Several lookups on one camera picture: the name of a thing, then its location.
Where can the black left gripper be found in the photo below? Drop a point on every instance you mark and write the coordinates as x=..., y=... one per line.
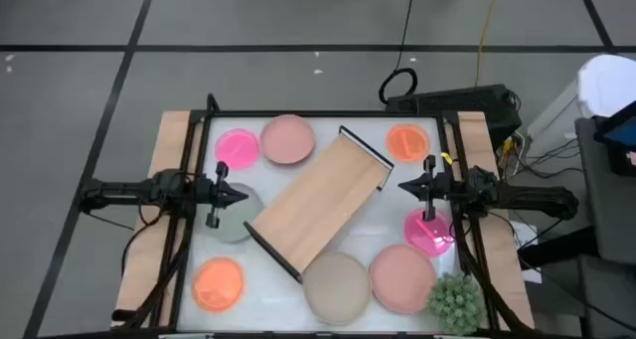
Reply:
x=218, y=195

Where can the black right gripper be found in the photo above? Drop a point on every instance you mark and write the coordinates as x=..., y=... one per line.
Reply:
x=437, y=187

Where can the grey ceramic plate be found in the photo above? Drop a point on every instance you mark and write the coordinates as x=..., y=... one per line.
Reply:
x=238, y=224

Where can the orange translucent plate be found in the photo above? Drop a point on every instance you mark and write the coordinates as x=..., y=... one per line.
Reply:
x=407, y=142
x=217, y=285

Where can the pink translucent plate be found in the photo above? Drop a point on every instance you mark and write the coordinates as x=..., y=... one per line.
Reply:
x=237, y=149
x=427, y=237

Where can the pink ceramic plate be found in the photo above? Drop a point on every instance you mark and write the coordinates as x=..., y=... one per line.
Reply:
x=287, y=139
x=401, y=278

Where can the beige ceramic plate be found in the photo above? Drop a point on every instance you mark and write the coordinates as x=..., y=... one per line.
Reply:
x=337, y=288

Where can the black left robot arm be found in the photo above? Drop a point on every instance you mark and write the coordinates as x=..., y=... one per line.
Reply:
x=124, y=190

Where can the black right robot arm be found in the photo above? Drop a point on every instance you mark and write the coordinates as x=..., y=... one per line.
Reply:
x=536, y=200

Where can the wooden shelf black metal legs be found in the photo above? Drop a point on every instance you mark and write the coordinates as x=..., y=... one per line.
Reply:
x=318, y=200

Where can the yellow tag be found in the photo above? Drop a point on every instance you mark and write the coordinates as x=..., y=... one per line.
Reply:
x=446, y=157

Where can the black computer case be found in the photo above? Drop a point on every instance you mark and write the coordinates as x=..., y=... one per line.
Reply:
x=457, y=103

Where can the green artificial plant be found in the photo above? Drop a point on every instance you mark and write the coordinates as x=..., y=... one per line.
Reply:
x=456, y=304

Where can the grey desk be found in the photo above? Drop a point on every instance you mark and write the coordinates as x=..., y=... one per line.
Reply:
x=606, y=205

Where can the blue screen device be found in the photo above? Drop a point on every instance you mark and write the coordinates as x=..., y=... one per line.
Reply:
x=621, y=132

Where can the white bin lid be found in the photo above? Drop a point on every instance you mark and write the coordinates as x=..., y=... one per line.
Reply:
x=608, y=83

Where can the black metal table frame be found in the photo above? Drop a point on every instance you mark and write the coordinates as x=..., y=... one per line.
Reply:
x=323, y=114

